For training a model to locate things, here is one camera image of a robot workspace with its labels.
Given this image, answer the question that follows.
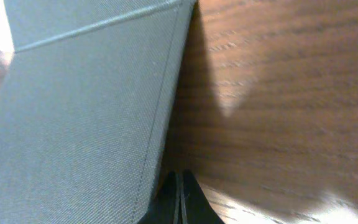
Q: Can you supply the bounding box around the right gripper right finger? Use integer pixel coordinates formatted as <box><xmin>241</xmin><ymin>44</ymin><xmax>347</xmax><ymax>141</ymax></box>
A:
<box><xmin>180</xmin><ymin>170</ymin><xmax>224</xmax><ymax>224</ymax></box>

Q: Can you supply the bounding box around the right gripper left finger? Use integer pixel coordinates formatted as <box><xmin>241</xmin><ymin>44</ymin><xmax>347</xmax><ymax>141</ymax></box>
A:
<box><xmin>138</xmin><ymin>172</ymin><xmax>179</xmax><ymax>224</ymax></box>

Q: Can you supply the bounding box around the dark green open box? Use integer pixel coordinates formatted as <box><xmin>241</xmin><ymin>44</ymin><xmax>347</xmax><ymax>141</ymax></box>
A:
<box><xmin>0</xmin><ymin>0</ymin><xmax>194</xmax><ymax>223</ymax></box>

